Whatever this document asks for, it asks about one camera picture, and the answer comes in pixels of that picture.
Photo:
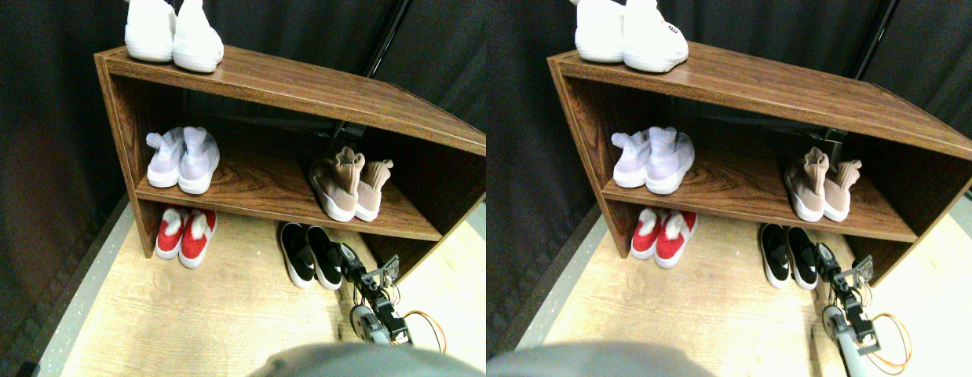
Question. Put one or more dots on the black shoe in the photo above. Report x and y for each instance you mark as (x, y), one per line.
(776, 258)
(297, 258)
(326, 259)
(802, 259)

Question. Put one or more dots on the beige shoe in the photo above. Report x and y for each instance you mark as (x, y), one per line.
(808, 184)
(372, 192)
(338, 184)
(841, 192)

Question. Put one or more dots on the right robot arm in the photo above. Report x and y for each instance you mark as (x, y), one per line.
(380, 318)
(851, 334)

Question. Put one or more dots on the red shoe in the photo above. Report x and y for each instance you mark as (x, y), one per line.
(170, 236)
(676, 239)
(197, 239)
(648, 236)

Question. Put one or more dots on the lilac shoe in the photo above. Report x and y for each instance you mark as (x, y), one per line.
(671, 163)
(632, 161)
(199, 163)
(166, 161)

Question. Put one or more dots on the brown shoe rack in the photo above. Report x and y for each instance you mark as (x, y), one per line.
(769, 82)
(297, 82)

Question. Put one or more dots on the black curtain stand pole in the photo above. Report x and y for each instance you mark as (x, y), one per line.
(875, 35)
(388, 35)

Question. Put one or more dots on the white shoe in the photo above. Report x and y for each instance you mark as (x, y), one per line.
(600, 35)
(655, 43)
(150, 35)
(197, 43)

